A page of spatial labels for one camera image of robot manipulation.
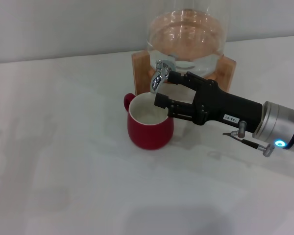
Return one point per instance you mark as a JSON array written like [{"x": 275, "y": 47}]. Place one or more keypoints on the red ceramic cup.
[{"x": 149, "y": 134}]

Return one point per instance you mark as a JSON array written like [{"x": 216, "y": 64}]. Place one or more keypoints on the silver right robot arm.
[{"x": 281, "y": 127}]

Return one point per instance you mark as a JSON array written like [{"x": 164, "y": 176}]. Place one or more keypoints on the wooden dispenser stand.
[{"x": 140, "y": 73}]

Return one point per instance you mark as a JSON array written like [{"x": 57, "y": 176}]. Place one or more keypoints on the chrome faucet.
[{"x": 158, "y": 78}]

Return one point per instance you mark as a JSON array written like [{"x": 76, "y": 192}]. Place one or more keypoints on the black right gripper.
[{"x": 225, "y": 107}]

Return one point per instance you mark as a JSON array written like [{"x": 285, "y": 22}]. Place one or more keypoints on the glass water dispenser jar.
[{"x": 186, "y": 36}]

